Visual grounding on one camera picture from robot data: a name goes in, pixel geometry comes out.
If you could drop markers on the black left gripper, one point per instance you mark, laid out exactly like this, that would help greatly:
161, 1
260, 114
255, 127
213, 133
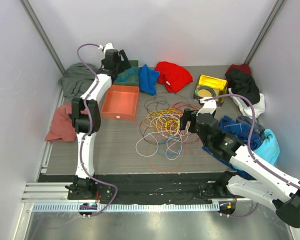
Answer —
122, 65

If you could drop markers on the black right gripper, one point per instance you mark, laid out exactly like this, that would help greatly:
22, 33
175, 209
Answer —
186, 117

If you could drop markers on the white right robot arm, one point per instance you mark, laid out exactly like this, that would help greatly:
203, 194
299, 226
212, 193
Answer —
269, 187

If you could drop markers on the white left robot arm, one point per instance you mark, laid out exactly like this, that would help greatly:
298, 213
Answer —
86, 119

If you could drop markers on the green plastic tray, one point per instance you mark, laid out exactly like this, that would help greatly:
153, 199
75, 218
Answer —
129, 77

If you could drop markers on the royal blue cloth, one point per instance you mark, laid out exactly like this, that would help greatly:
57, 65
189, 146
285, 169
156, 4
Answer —
147, 79

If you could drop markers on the gold tin box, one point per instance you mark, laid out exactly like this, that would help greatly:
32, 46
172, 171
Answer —
209, 86

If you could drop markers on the orange plastic tray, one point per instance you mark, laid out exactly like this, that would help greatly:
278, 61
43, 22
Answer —
121, 103

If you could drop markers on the blue plaid cloth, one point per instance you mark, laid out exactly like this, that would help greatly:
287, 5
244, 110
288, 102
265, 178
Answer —
234, 134

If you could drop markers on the grey cloth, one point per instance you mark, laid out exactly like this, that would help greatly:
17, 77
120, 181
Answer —
76, 80

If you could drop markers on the black cloth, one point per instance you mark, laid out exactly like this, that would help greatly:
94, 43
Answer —
243, 84

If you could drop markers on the white cloth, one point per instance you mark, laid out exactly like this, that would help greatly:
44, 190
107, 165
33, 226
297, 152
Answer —
255, 107

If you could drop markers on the dark red cloth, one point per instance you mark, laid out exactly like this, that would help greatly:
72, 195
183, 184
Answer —
242, 67

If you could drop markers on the cyan cloth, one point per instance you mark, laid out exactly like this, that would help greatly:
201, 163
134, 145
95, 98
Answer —
269, 150

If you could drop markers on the salmon pink cloth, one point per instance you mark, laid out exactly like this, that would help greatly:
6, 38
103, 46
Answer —
61, 129

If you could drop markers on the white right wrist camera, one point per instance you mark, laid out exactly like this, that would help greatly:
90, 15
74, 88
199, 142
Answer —
208, 106

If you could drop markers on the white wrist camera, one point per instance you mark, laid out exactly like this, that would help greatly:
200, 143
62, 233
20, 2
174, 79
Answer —
108, 46
208, 106

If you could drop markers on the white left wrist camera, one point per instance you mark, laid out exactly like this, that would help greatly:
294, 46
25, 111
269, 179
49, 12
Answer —
108, 46

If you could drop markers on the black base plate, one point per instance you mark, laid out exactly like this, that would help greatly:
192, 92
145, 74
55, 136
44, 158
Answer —
144, 189

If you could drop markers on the white slotted cable duct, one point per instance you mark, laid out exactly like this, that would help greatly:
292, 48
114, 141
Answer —
84, 207

